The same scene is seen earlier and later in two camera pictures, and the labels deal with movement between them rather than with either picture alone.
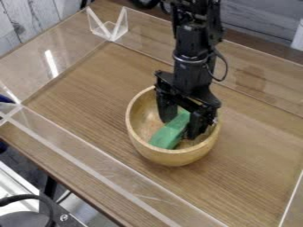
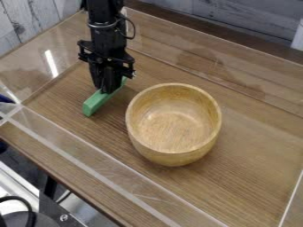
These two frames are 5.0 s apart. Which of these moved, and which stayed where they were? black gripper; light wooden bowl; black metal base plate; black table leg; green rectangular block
Moved: green rectangular block; black gripper
Stayed: light wooden bowl; black table leg; black metal base plate
